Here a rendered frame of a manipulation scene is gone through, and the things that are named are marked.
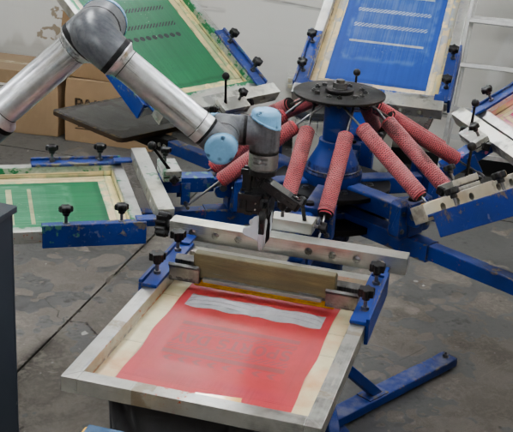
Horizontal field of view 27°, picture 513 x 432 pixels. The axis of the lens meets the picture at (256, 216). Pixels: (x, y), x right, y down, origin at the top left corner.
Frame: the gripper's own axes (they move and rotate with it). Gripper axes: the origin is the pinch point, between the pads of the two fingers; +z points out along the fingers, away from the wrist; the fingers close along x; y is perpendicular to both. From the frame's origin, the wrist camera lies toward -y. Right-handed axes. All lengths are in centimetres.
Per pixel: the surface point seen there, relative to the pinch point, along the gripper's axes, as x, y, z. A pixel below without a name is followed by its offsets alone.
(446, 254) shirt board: -57, -43, 18
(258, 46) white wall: -415, 110, 42
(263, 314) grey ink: 9.0, -3.1, 15.6
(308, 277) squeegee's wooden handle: 1.3, -12.4, 6.8
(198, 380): 45.2, 2.5, 16.5
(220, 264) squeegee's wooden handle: 1.0, 11.4, 7.7
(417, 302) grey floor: -214, -26, 109
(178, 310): 14.4, 18.0, 16.3
